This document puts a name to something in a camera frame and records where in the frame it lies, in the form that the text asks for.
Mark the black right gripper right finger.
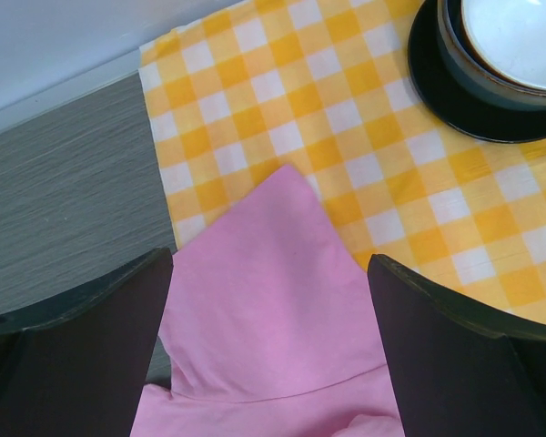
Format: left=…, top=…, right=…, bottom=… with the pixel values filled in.
left=368, top=254, right=546, bottom=437

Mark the white bowl with dark rim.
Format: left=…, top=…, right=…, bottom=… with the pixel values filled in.
left=408, top=1, right=546, bottom=143

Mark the pink t shirt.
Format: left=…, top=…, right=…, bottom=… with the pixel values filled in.
left=132, top=166, right=403, bottom=436

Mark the orange checkered cloth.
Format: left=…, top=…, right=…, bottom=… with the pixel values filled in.
left=139, top=1, right=546, bottom=323

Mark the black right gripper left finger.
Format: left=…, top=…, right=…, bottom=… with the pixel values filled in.
left=0, top=248, right=173, bottom=437

